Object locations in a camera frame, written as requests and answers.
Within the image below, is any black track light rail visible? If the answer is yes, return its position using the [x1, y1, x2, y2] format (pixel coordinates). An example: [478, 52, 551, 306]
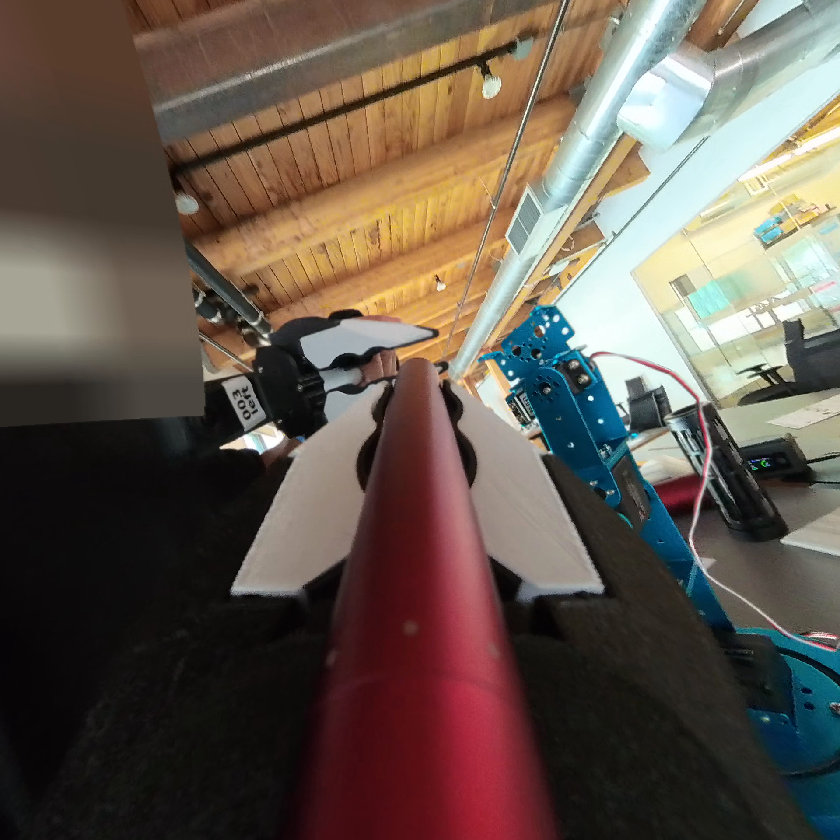
[172, 39, 526, 175]

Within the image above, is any blue toy robot arm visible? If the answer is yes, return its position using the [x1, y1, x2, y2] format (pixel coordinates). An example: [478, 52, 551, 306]
[478, 305, 840, 782]

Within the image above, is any silver ventilation duct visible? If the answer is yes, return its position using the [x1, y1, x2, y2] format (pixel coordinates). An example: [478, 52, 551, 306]
[449, 0, 840, 382]

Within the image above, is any black power unit with display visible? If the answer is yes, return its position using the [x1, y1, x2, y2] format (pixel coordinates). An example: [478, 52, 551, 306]
[738, 433, 818, 485]

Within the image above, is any black office chair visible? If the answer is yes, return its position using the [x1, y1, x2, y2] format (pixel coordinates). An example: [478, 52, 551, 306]
[735, 320, 840, 404]

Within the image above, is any red metal screwdriver handle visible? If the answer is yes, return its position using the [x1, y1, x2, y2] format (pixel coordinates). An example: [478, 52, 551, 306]
[282, 360, 565, 840]

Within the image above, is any black slotted cylinder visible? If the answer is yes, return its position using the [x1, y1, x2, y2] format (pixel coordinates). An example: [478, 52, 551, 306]
[663, 402, 788, 543]

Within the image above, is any red white servo cable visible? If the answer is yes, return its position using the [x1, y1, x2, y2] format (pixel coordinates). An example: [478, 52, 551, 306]
[589, 351, 840, 657]

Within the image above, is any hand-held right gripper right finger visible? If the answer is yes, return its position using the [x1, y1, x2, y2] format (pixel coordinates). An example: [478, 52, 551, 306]
[441, 379, 606, 601]

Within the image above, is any thin metal conduit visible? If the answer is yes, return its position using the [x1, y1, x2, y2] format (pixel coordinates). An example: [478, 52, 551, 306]
[449, 0, 572, 368]

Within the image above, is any dark red cylinder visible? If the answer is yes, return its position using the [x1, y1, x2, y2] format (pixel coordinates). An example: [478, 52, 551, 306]
[656, 476, 704, 511]

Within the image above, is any dark metal pipe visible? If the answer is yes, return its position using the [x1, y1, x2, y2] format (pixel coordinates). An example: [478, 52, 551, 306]
[185, 241, 273, 342]

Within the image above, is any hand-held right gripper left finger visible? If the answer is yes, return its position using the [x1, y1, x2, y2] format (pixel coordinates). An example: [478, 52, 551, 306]
[231, 386, 395, 599]

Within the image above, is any white paper sheet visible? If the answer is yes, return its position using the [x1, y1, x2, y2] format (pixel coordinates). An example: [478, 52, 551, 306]
[780, 508, 840, 556]
[766, 392, 840, 431]

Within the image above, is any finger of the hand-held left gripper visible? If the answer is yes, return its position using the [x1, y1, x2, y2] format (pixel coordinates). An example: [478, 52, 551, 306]
[303, 318, 441, 371]
[320, 365, 395, 399]

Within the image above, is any person's left hand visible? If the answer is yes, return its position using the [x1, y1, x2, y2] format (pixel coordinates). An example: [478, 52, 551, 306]
[357, 350, 401, 389]

